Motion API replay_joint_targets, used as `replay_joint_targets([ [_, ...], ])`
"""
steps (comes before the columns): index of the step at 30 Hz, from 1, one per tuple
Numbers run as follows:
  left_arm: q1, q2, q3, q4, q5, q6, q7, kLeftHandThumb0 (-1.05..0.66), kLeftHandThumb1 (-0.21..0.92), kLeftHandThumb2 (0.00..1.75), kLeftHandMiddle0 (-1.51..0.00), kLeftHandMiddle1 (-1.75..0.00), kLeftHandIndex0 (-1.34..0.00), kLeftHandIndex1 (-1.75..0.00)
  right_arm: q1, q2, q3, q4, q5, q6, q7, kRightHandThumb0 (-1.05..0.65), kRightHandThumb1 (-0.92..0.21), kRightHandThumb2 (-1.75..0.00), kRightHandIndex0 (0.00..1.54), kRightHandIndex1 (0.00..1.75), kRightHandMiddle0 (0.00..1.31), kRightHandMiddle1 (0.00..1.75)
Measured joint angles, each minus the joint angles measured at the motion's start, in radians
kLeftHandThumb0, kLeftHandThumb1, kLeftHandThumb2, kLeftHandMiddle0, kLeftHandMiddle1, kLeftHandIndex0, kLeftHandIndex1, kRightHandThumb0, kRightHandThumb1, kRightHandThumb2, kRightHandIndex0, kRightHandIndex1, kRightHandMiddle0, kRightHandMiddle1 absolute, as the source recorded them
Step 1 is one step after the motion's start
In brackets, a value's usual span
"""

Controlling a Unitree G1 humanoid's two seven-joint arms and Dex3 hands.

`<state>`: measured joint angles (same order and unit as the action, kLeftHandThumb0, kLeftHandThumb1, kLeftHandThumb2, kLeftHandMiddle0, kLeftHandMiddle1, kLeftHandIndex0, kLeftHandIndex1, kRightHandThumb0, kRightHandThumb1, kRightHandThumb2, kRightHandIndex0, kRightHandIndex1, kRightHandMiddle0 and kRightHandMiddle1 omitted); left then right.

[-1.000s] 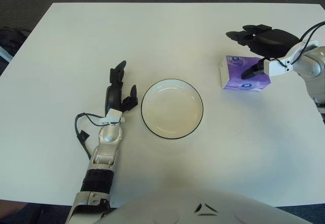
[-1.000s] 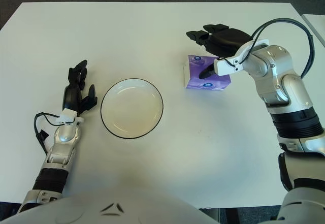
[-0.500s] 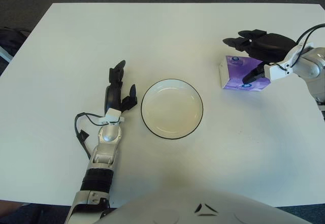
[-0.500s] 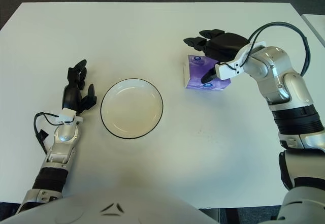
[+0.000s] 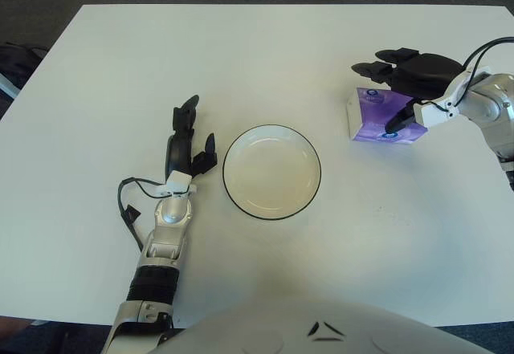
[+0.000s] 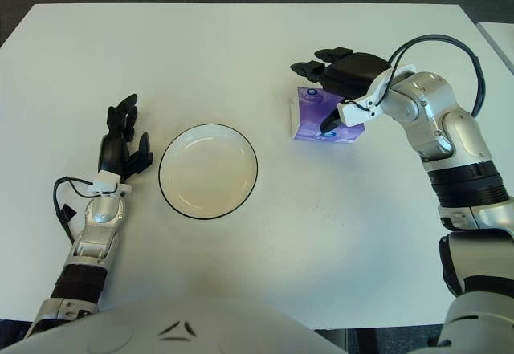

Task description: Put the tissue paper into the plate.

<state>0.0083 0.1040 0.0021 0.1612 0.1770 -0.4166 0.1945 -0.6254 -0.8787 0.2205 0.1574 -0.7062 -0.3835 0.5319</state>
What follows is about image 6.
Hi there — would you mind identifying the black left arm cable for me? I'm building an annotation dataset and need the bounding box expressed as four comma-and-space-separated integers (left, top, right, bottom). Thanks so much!
53, 175, 100, 246

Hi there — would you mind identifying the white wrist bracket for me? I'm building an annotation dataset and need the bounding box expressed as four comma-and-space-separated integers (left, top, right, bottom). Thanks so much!
336, 63, 415, 127
86, 171, 133, 198

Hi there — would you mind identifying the white plate black rim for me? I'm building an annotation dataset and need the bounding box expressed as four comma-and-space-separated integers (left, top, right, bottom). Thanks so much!
157, 123, 259, 222

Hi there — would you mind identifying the white side table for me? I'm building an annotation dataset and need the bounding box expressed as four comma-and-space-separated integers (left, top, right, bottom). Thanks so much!
477, 20, 514, 66

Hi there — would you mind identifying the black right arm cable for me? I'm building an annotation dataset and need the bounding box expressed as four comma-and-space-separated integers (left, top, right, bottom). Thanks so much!
387, 35, 489, 116

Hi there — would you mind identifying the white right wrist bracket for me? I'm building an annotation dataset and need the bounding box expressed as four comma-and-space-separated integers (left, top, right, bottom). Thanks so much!
336, 63, 415, 127

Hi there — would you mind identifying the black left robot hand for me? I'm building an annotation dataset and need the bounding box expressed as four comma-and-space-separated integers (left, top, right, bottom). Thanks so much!
98, 92, 155, 182

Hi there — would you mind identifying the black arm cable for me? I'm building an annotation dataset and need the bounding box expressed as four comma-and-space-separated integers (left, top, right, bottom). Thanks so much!
387, 35, 489, 116
53, 175, 100, 246

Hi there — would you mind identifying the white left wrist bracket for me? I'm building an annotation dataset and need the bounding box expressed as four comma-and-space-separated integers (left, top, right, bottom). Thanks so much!
86, 171, 133, 198

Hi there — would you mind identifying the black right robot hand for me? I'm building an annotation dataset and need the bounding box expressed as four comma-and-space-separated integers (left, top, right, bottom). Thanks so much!
289, 47, 393, 133

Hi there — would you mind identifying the purple tissue paper pack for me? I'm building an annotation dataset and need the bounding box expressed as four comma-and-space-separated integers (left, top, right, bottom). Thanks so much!
288, 87, 366, 143

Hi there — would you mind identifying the grey robot torso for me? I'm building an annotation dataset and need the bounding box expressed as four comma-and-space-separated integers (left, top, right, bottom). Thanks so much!
0, 289, 346, 354

